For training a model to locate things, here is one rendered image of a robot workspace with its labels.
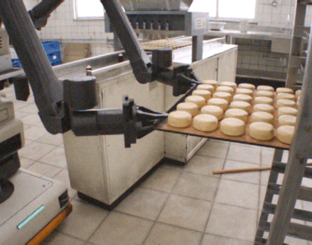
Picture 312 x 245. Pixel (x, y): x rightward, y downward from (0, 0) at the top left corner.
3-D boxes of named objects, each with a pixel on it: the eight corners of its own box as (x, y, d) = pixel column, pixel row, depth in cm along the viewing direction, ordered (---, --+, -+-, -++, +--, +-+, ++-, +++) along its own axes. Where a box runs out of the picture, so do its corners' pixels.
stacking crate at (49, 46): (46, 50, 589) (44, 41, 581) (60, 50, 578) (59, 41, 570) (27, 54, 536) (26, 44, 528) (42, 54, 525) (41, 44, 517)
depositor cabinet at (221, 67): (175, 108, 349) (177, 40, 317) (231, 118, 317) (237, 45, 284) (111, 150, 247) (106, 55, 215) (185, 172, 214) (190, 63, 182)
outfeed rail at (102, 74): (217, 43, 295) (217, 37, 292) (219, 43, 294) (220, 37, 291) (87, 83, 134) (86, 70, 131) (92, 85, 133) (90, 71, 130)
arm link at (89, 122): (74, 131, 62) (70, 141, 57) (71, 102, 60) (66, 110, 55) (104, 129, 63) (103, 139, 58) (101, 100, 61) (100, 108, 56)
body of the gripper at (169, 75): (176, 67, 89) (162, 64, 94) (176, 97, 93) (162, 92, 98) (191, 65, 92) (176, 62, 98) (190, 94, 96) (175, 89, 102)
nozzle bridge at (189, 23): (129, 50, 241) (128, 11, 228) (207, 57, 208) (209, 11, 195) (105, 55, 215) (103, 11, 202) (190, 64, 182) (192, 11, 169)
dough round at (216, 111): (223, 114, 65) (224, 106, 64) (221, 122, 60) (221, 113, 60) (202, 112, 66) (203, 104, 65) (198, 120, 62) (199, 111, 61)
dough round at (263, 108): (249, 111, 66) (250, 104, 66) (267, 110, 67) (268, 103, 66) (258, 118, 62) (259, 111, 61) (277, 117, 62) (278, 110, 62)
